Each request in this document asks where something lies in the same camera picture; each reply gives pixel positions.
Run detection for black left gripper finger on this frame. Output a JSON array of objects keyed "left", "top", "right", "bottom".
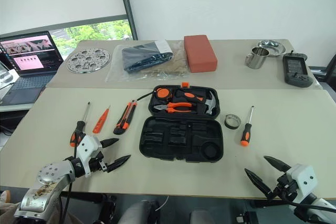
[
  {"left": 106, "top": 155, "right": 132, "bottom": 174},
  {"left": 100, "top": 137, "right": 120, "bottom": 148}
]

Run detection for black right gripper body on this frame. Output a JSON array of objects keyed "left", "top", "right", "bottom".
[{"left": 267, "top": 176, "right": 299, "bottom": 204}]

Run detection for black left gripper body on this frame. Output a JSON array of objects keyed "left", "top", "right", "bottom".
[{"left": 88, "top": 152, "right": 109, "bottom": 177}]

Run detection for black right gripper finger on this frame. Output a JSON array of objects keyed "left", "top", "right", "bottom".
[
  {"left": 263, "top": 155, "right": 292, "bottom": 174},
  {"left": 244, "top": 167, "right": 274, "bottom": 200}
]

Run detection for orange test pen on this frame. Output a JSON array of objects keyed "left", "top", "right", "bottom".
[{"left": 92, "top": 108, "right": 111, "bottom": 134}]

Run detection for orange black utility knife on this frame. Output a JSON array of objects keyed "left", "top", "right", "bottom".
[{"left": 113, "top": 100, "right": 138, "bottom": 135}]

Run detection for orange black handled screwdriver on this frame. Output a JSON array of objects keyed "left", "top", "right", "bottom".
[
  {"left": 69, "top": 101, "right": 92, "bottom": 148},
  {"left": 240, "top": 105, "right": 255, "bottom": 147}
]

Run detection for black orange tool kit case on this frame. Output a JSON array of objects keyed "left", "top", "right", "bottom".
[{"left": 139, "top": 82, "right": 224, "bottom": 164}]

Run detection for dark rounded grey shape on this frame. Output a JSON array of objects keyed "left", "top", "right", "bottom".
[
  {"left": 190, "top": 209, "right": 216, "bottom": 224},
  {"left": 119, "top": 199, "right": 161, "bottom": 224}
]

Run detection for grey tape roll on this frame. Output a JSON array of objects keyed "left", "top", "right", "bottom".
[{"left": 224, "top": 113, "right": 242, "bottom": 131}]

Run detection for clear plastic bag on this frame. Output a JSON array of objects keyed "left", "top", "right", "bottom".
[{"left": 104, "top": 39, "right": 190, "bottom": 83}]

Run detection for orange black tape measure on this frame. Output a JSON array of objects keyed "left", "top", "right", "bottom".
[{"left": 154, "top": 87, "right": 173, "bottom": 102}]

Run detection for perforated round metal plate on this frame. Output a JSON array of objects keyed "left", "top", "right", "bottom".
[{"left": 65, "top": 47, "right": 113, "bottom": 74}]

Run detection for dark blue folded cloth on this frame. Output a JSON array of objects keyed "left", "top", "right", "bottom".
[{"left": 121, "top": 45, "right": 174, "bottom": 73}]

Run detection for black handheld controller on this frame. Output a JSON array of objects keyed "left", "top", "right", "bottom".
[{"left": 282, "top": 50, "right": 314, "bottom": 88}]

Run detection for black office chair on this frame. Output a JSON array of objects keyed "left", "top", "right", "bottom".
[{"left": 309, "top": 52, "right": 336, "bottom": 91}]

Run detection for beige burlap cloth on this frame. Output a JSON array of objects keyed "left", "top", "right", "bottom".
[{"left": 141, "top": 40, "right": 190, "bottom": 77}]

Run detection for stainless steel cup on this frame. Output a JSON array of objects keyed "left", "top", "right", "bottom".
[{"left": 245, "top": 46, "right": 270, "bottom": 70}]

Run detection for open laptop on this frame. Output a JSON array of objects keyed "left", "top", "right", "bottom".
[{"left": 0, "top": 30, "right": 64, "bottom": 106}]

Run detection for stainless steel bowl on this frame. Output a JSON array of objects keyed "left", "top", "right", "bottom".
[{"left": 255, "top": 39, "right": 287, "bottom": 58}]

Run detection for white paper stack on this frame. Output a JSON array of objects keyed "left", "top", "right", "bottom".
[{"left": 0, "top": 60, "right": 19, "bottom": 90}]

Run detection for red brick block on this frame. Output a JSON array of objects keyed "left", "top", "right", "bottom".
[{"left": 183, "top": 34, "right": 219, "bottom": 73}]

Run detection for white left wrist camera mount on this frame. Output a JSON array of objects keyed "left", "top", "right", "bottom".
[{"left": 75, "top": 134, "right": 103, "bottom": 178}]

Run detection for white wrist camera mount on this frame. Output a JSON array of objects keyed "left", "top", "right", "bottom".
[
  {"left": 75, "top": 134, "right": 103, "bottom": 178},
  {"left": 285, "top": 164, "right": 319, "bottom": 204}
]

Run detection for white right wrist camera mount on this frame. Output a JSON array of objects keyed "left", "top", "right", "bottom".
[{"left": 285, "top": 164, "right": 319, "bottom": 204}]

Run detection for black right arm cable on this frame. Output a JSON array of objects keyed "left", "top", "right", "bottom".
[{"left": 285, "top": 198, "right": 336, "bottom": 214}]

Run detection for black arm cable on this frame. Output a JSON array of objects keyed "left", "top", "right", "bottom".
[
  {"left": 285, "top": 198, "right": 336, "bottom": 214},
  {"left": 61, "top": 136, "right": 79, "bottom": 224}
]

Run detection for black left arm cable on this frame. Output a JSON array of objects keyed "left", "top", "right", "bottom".
[{"left": 61, "top": 136, "right": 79, "bottom": 224}]

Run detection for thin white wire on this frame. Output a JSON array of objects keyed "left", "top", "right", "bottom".
[{"left": 156, "top": 196, "right": 171, "bottom": 212}]

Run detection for orange handled pliers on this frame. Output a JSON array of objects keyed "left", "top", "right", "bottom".
[{"left": 153, "top": 101, "right": 195, "bottom": 115}]

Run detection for claw hammer orange black handle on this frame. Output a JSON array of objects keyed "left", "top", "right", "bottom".
[{"left": 175, "top": 90, "right": 217, "bottom": 116}]

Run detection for grey window frame post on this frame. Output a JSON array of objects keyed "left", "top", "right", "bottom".
[{"left": 115, "top": 0, "right": 139, "bottom": 41}]

